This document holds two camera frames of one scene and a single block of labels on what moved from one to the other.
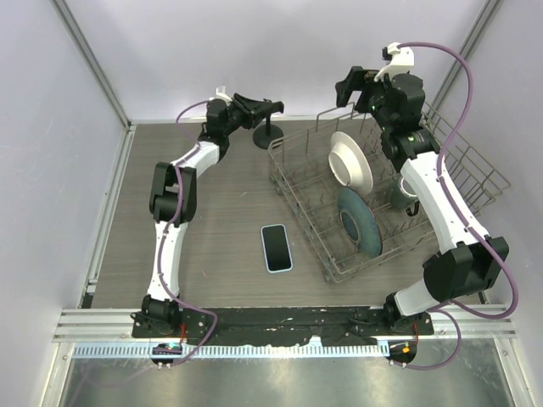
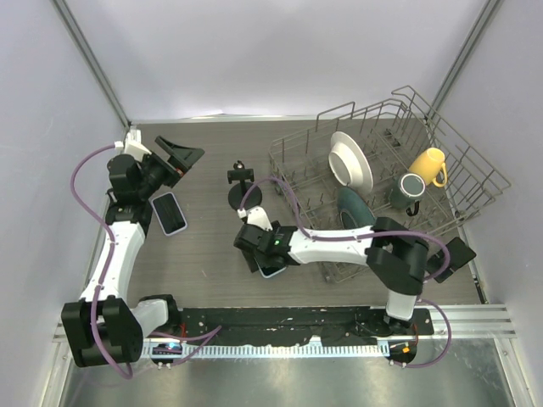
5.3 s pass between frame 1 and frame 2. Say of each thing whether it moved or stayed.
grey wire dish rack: stayed
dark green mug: stayed
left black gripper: moved
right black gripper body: moved
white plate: stayed
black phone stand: moved
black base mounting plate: stayed
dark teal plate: stayed
